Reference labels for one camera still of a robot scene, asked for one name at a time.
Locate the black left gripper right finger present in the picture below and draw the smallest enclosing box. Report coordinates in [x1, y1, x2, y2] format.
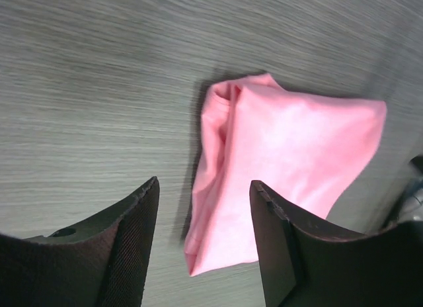
[250, 181, 422, 306]

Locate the pink t shirt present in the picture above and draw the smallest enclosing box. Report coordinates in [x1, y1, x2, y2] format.
[184, 73, 387, 277]

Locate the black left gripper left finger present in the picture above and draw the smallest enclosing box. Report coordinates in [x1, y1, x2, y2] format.
[1, 177, 160, 306]

